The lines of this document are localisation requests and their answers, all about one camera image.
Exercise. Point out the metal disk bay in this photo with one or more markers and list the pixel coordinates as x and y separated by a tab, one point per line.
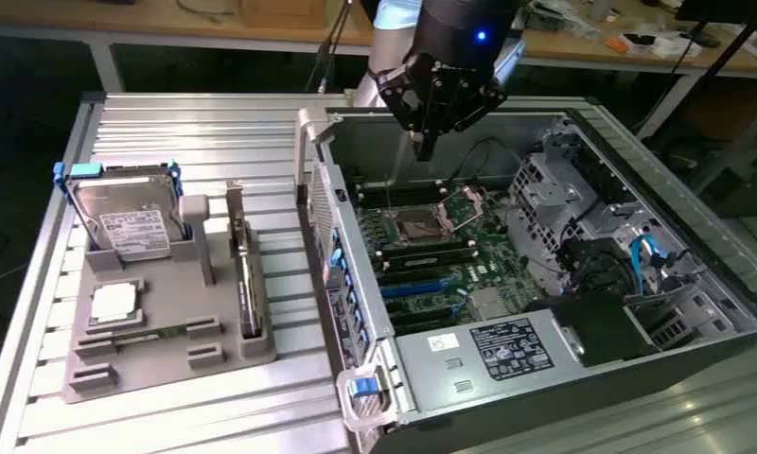
550	203

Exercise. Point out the wooden desk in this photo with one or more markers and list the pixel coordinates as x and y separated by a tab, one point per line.
164	21

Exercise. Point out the graphics card with metal bracket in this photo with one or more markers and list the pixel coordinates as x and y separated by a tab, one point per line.
247	284

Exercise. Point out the black RAM stick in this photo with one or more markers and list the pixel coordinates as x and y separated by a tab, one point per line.
429	261

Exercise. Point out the open black PC case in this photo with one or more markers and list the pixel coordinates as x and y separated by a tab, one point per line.
670	189

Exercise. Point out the silver chipset heatsink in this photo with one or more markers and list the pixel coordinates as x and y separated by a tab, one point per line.
494	303

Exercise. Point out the green motherboard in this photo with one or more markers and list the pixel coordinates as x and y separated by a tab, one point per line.
480	265

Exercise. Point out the grey power supply unit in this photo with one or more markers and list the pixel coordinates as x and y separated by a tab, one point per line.
455	359

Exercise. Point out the locking lever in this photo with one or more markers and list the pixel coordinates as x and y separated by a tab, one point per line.
389	196

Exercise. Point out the black plastic air duct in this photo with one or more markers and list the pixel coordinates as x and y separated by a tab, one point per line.
606	331

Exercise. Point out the hard disk in blue carrier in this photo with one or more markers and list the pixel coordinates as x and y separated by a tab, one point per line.
125	213

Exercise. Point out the blue expansion slot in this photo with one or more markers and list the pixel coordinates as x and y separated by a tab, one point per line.
416	288

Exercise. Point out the metal socket cover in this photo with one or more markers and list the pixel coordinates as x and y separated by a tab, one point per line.
464	208

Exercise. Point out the black slanted pole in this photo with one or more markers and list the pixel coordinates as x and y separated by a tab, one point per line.
719	61

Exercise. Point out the green RAM stick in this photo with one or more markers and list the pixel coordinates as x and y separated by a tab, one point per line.
151	334

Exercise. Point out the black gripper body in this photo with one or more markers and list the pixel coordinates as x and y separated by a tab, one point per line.
455	33

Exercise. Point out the silver CPU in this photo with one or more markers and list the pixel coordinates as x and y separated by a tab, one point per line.
116	303

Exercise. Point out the CPU socket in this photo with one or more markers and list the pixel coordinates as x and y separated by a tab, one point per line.
419	224

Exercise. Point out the black monitor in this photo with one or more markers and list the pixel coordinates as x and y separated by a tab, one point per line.
732	9

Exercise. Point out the grey plastic parts rack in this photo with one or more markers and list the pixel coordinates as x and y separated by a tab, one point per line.
171	293

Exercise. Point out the orange small item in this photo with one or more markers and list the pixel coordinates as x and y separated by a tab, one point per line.
615	42

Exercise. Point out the black expansion slot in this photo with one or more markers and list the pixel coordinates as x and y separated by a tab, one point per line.
419	310
425	324

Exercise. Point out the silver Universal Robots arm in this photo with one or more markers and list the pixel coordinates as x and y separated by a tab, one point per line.
385	66

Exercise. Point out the blue case latch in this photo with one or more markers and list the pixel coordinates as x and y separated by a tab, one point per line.
361	388

